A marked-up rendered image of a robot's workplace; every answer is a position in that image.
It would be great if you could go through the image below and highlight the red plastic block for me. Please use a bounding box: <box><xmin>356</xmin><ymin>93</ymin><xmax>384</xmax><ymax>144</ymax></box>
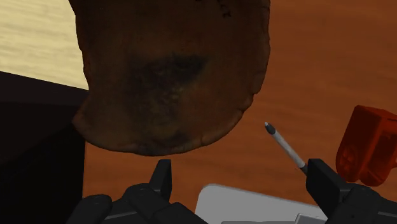
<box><xmin>335</xmin><ymin>104</ymin><xmax>397</xmax><ymax>187</ymax></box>

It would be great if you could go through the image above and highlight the grey pen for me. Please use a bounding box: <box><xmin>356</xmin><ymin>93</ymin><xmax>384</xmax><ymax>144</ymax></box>
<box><xmin>264</xmin><ymin>122</ymin><xmax>309</xmax><ymax>176</ymax></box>

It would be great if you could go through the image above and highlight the brown round bread loaf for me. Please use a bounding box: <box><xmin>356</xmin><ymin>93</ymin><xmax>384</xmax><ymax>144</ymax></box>
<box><xmin>69</xmin><ymin>0</ymin><xmax>271</xmax><ymax>157</ymax></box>

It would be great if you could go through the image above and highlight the grey flat tablet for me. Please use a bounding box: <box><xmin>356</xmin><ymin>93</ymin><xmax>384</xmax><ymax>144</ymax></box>
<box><xmin>194</xmin><ymin>183</ymin><xmax>328</xmax><ymax>224</ymax></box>

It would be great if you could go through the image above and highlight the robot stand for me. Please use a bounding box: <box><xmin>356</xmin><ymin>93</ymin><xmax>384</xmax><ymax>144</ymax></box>
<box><xmin>0</xmin><ymin>71</ymin><xmax>90</xmax><ymax>224</ymax></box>

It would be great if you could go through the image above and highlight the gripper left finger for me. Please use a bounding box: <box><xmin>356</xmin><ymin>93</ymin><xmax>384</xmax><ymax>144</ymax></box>
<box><xmin>66</xmin><ymin>158</ymin><xmax>208</xmax><ymax>224</ymax></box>

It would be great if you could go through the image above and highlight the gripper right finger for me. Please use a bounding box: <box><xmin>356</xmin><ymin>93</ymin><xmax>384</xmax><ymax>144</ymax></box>
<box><xmin>305</xmin><ymin>158</ymin><xmax>397</xmax><ymax>224</ymax></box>

